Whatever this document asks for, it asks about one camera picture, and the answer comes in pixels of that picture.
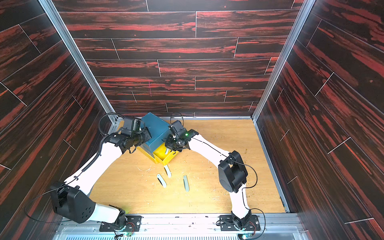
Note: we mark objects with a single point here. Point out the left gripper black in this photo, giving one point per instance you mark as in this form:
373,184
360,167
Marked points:
147,135

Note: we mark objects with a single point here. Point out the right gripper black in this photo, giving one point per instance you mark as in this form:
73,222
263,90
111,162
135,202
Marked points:
171,142

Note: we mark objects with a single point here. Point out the teal drawer cabinet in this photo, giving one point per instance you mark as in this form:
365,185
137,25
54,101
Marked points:
159,130

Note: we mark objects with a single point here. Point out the yellow drawer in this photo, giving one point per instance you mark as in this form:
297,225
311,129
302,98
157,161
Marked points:
163,159

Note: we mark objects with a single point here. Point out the white fruit knife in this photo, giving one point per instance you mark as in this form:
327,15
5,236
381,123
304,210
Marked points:
161,180
168,171

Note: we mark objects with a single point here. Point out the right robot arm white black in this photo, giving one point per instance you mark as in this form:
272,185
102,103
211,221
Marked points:
232,171

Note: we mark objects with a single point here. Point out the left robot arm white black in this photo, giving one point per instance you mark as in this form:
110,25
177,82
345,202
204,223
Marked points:
70,198

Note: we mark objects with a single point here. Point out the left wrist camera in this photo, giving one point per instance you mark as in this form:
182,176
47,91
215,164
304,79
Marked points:
132,124

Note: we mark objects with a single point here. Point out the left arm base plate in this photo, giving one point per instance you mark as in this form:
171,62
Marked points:
128,223

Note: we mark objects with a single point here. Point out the aluminium front rail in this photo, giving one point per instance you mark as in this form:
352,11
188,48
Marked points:
190,227

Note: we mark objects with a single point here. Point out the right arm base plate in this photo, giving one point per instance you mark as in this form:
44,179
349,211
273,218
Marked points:
233,223

